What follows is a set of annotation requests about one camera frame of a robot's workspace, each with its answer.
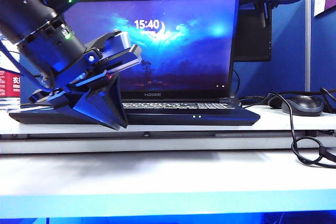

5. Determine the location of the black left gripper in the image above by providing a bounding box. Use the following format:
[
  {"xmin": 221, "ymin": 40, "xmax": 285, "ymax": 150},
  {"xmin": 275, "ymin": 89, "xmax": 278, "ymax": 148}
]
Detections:
[{"xmin": 28, "ymin": 31, "xmax": 129, "ymax": 131}]

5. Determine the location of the black Hasee laptop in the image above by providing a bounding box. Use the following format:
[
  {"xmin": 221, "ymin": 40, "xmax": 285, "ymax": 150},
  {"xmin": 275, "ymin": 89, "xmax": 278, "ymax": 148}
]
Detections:
[{"xmin": 8, "ymin": 0, "xmax": 261, "ymax": 125}]

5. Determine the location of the black ASUS monitor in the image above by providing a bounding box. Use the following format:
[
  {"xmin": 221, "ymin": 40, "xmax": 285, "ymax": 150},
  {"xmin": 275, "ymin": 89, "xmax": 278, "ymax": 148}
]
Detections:
[{"xmin": 86, "ymin": 0, "xmax": 272, "ymax": 62}]

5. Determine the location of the wide blue partition panel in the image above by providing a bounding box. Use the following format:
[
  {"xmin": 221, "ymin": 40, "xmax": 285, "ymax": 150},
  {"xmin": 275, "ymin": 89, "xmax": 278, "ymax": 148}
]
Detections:
[{"xmin": 0, "ymin": 0, "xmax": 307, "ymax": 105}]

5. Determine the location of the blue partition panel with poster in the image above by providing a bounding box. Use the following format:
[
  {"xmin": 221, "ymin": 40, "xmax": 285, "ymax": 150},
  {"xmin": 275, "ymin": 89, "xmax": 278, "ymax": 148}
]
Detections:
[{"xmin": 309, "ymin": 0, "xmax": 336, "ymax": 95}]

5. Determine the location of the clear water bottle red label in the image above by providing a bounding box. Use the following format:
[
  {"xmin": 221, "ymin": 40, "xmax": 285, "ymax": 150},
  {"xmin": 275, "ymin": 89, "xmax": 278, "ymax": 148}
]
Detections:
[{"xmin": 0, "ymin": 32, "xmax": 22, "ymax": 110}]

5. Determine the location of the black grey computer mouse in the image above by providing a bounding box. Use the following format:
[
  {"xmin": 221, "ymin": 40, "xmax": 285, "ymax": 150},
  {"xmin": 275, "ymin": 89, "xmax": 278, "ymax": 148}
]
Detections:
[{"xmin": 281, "ymin": 95, "xmax": 324, "ymax": 117}]

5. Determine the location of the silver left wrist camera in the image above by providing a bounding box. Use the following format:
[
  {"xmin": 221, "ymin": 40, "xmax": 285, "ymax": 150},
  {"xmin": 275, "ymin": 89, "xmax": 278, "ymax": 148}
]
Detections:
[{"xmin": 101, "ymin": 31, "xmax": 143, "ymax": 74}]

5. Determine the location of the silver partition post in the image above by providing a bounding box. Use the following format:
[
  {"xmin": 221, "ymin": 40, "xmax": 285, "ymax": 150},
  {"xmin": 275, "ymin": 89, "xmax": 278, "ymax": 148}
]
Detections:
[{"xmin": 304, "ymin": 0, "xmax": 312, "ymax": 92}]

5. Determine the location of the thin black monitor cable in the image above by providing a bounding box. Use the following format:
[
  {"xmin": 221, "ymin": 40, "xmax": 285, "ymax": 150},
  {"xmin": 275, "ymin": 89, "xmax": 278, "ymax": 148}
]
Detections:
[{"xmin": 232, "ymin": 68, "xmax": 241, "ymax": 99}]

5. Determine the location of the black cable with plug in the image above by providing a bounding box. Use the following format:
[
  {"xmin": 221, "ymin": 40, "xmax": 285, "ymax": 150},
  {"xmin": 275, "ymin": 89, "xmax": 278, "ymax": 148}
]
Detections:
[{"xmin": 277, "ymin": 87, "xmax": 336, "ymax": 104}]

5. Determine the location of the black laptop power cable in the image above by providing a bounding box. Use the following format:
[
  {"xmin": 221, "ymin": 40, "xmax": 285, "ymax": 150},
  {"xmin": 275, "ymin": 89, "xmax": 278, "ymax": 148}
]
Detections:
[{"xmin": 240, "ymin": 92, "xmax": 336, "ymax": 168}]

